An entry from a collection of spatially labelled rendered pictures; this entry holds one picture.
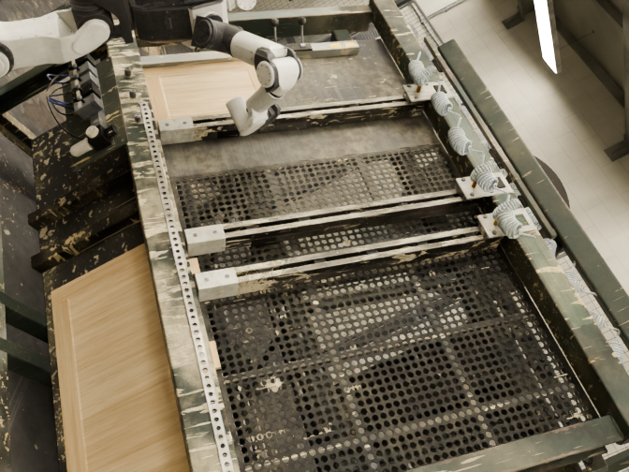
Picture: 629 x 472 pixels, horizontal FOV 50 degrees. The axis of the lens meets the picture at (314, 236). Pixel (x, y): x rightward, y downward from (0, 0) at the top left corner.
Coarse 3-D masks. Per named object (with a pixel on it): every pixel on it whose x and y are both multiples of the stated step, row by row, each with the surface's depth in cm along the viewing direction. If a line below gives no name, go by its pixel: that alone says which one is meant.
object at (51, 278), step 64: (64, 64) 298; (0, 128) 311; (64, 192) 287; (128, 192) 272; (0, 256) 253; (64, 256) 264; (0, 320) 235; (0, 384) 220; (0, 448) 207; (64, 448) 226
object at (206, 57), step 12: (324, 48) 299; (336, 48) 300; (348, 48) 301; (144, 60) 277; (156, 60) 278; (168, 60) 280; (180, 60) 280; (192, 60) 282; (204, 60) 283; (216, 60) 285; (228, 60) 287
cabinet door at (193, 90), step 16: (208, 64) 285; (224, 64) 286; (240, 64) 287; (160, 80) 275; (176, 80) 276; (192, 80) 277; (208, 80) 279; (224, 80) 280; (240, 80) 281; (256, 80) 282; (160, 96) 268; (176, 96) 270; (192, 96) 271; (208, 96) 272; (224, 96) 274; (160, 112) 263; (176, 112) 264; (192, 112) 265; (208, 112) 267; (224, 112) 268
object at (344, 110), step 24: (432, 72) 267; (408, 96) 275; (432, 96) 276; (168, 120) 253; (192, 120) 255; (216, 120) 257; (288, 120) 264; (312, 120) 268; (336, 120) 272; (360, 120) 276
